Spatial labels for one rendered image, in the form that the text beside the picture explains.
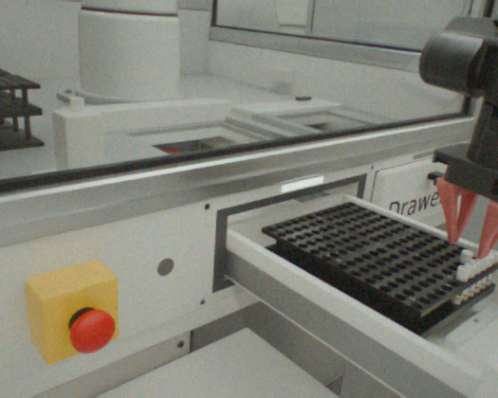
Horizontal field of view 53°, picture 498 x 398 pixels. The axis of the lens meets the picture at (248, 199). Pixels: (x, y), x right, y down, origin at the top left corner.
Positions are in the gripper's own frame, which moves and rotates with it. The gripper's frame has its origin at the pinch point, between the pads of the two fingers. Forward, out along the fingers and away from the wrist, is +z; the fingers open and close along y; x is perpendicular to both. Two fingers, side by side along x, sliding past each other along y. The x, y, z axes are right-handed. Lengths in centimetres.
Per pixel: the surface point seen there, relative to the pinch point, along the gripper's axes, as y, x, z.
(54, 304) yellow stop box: 16.5, 37.2, 4.7
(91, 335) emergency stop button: 13.6, 35.2, 6.9
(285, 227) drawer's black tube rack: 18.8, 8.1, 5.3
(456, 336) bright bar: -3.0, 2.6, 9.0
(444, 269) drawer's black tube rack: 1.7, -0.3, 4.3
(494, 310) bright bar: -2.7, -6.2, 9.1
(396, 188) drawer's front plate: 21.5, -19.2, 5.8
